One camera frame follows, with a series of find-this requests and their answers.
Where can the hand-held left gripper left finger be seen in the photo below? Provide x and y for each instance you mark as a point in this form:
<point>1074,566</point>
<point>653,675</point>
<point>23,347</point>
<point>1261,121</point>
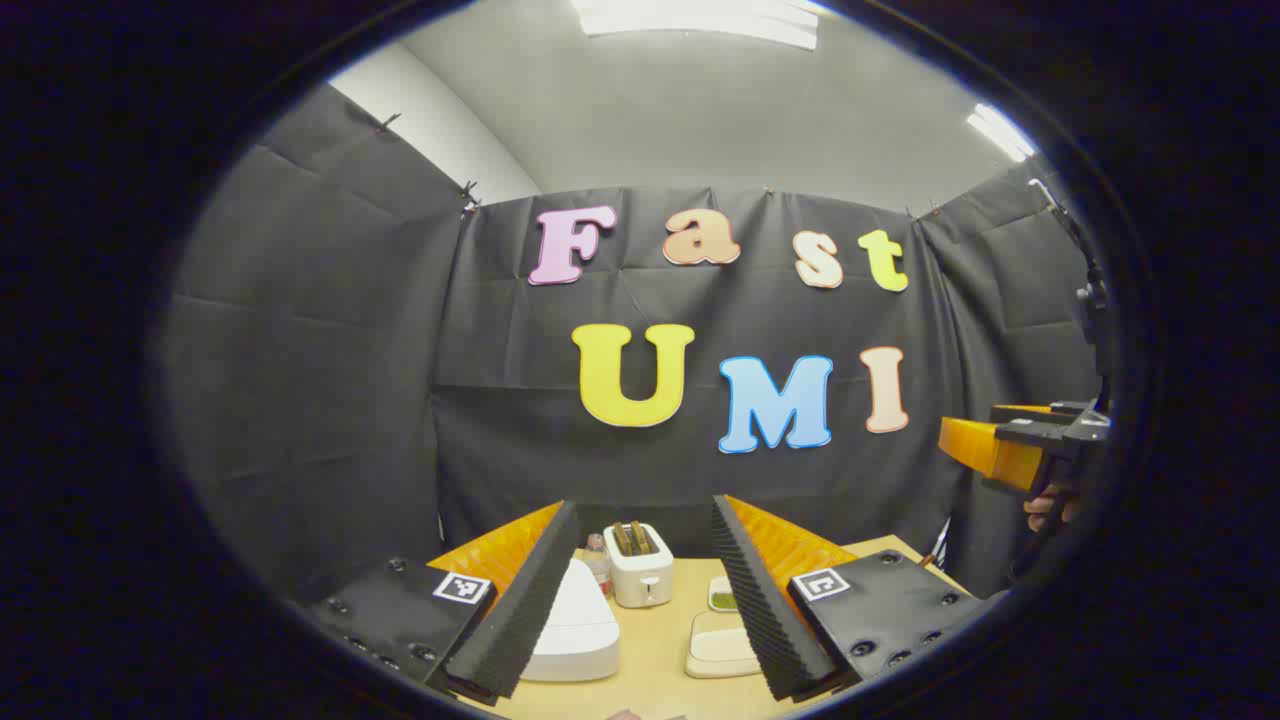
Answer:
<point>530,600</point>

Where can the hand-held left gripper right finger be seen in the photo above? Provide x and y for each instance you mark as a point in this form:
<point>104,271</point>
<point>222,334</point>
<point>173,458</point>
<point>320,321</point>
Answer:
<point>755,600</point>

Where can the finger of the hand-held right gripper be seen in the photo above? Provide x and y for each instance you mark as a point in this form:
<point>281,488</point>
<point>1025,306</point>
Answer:
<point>990,450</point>

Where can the white rice cooker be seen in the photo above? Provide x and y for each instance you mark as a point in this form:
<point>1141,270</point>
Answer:
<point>580,630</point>

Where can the white divided bean dish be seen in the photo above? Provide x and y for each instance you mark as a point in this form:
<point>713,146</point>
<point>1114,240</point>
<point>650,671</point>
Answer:
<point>722,598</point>

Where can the clear plastic bottle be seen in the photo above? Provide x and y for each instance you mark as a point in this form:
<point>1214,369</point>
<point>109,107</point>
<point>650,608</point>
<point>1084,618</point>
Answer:
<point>598,570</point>

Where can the brown toast slice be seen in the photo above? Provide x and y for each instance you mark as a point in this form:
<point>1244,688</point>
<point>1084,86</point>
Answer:
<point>622,540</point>
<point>642,536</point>

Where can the white toaster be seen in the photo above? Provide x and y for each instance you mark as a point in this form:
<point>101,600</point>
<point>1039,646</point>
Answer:
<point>640,580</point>

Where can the black backdrop cloth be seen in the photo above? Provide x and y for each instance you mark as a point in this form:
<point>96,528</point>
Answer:
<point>520,420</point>

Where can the ceiling light panel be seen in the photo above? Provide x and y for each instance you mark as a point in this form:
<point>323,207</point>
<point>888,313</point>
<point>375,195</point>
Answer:
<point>700,20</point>
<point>1000,132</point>

